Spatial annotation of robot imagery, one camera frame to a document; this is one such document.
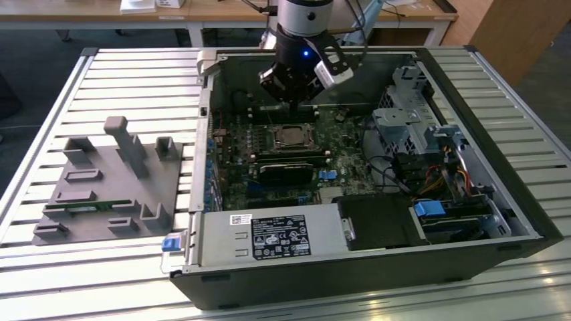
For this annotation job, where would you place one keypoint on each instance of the silver chipset heatsink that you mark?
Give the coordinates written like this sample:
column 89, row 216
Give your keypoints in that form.
column 331, row 194

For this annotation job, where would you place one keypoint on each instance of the metal drive cage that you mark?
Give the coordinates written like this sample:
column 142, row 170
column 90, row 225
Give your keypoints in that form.
column 396, row 127

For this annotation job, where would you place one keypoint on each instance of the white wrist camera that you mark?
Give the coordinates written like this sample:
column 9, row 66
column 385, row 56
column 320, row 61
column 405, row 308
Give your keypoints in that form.
column 333, row 75

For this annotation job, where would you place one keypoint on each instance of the blue disk carrier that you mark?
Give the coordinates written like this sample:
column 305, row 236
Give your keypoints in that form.
column 428, row 210

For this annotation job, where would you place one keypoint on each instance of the blue board connector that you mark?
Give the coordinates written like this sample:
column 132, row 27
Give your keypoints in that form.
column 325, row 175

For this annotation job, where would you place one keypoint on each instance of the pale blue teach pendant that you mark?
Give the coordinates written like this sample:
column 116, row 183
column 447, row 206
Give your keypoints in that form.
column 373, row 13

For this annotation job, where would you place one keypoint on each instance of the grey parts rack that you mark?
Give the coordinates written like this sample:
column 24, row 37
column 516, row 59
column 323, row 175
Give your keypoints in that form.
column 110, row 187

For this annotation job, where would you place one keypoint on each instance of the RAM slot white clips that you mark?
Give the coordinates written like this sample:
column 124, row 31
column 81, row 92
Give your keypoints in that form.
column 308, row 107
column 277, row 115

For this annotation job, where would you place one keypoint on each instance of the black open PC case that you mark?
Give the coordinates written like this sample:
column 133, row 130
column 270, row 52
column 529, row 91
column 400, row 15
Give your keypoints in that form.
column 312, row 284

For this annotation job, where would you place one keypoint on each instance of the black plastic shroud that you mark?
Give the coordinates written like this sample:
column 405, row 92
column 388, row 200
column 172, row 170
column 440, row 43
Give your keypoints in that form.
column 375, row 220

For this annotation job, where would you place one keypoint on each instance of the black graphics card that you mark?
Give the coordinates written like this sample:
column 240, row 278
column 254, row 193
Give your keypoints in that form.
column 285, row 174

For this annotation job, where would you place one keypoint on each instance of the green RAM stick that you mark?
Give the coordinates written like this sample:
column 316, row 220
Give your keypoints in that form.
column 104, row 204

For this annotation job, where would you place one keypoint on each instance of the blue case latch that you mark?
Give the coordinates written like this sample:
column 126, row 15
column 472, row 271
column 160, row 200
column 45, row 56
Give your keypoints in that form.
column 172, row 243

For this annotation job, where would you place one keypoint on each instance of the green motherboard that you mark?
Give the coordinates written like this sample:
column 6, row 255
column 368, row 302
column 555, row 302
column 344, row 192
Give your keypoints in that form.
column 343, row 167

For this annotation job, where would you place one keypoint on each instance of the wooden cabinet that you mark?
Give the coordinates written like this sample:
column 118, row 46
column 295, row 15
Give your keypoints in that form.
column 512, row 40

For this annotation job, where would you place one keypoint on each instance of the wooden desk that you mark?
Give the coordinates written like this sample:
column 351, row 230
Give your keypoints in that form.
column 213, row 13

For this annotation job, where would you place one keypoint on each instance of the white paper sheets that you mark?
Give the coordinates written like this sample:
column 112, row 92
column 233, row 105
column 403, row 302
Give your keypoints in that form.
column 415, row 5

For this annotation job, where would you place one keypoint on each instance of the silver power supply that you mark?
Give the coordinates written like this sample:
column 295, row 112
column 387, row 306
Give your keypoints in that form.
column 213, row 240

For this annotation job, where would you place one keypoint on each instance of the white box black print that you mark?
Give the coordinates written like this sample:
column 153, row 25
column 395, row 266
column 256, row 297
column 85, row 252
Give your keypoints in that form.
column 170, row 3

